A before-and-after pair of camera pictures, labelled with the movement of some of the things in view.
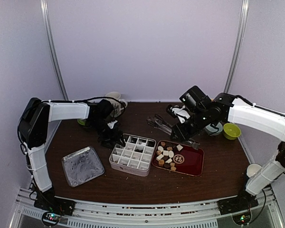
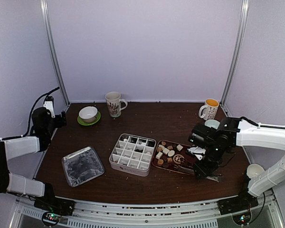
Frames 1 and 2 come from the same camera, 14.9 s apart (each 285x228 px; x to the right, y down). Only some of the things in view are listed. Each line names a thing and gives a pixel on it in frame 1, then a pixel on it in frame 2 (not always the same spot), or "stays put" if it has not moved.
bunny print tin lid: x=82 y=166 stays put
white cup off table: x=252 y=169 stays put
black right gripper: x=182 y=134 → x=203 y=171
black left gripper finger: x=122 y=141 → x=63 y=118
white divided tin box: x=135 y=156 stays put
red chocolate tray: x=178 y=157 stays put
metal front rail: x=194 y=214 stays put
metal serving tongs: x=154 y=121 → x=185 y=166
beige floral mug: x=118 y=105 stays put
